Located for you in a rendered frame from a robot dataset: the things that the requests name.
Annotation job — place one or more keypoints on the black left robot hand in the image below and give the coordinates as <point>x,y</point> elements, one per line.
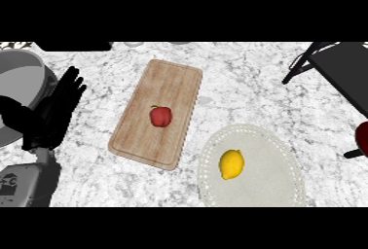
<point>52,110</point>

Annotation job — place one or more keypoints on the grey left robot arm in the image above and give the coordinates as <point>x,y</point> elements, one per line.
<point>25,181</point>

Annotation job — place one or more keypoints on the white oval placemat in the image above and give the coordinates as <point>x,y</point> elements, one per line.
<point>268,175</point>

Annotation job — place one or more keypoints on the large grey pot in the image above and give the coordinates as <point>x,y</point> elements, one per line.
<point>19,74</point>

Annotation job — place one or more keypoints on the black flat appliance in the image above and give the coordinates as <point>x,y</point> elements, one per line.
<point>71,45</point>

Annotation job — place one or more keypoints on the red bell pepper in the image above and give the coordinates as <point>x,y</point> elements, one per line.
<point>161,116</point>

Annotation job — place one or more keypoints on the wooden cutting board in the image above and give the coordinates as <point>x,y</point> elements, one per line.
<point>166,97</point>

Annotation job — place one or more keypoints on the small pale grey object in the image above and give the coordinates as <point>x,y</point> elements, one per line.
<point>133,43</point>
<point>179,42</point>

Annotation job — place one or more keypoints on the yellow lemon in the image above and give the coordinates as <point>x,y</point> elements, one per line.
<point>232,163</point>

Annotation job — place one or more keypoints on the dark red round object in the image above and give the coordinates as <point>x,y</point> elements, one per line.
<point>362,136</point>

